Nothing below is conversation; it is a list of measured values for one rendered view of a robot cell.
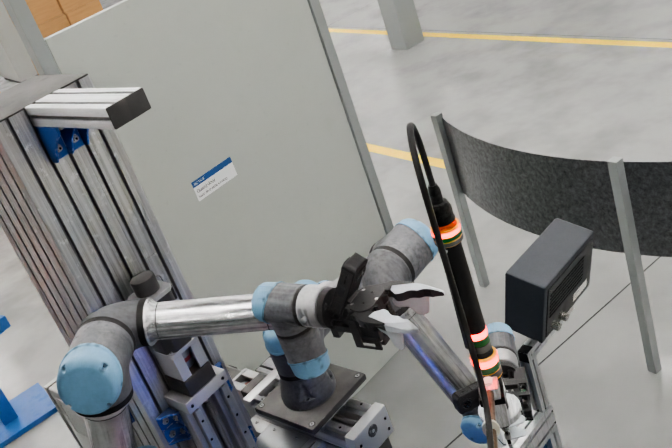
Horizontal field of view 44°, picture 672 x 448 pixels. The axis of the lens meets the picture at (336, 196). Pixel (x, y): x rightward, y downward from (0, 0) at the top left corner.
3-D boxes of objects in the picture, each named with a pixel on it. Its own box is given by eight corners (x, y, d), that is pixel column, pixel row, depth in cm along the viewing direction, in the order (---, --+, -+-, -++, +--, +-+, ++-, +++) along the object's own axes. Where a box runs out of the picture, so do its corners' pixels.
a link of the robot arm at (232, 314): (98, 334, 177) (328, 314, 174) (83, 367, 167) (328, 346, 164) (84, 288, 171) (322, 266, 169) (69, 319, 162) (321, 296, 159)
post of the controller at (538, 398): (543, 413, 215) (527, 354, 207) (533, 410, 218) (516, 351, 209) (549, 405, 217) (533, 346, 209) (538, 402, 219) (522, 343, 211)
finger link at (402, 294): (452, 305, 140) (399, 313, 143) (443, 276, 138) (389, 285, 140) (451, 317, 137) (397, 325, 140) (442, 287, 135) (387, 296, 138)
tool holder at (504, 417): (525, 433, 131) (511, 386, 127) (480, 440, 133) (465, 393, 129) (520, 394, 139) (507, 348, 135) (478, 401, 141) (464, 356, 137)
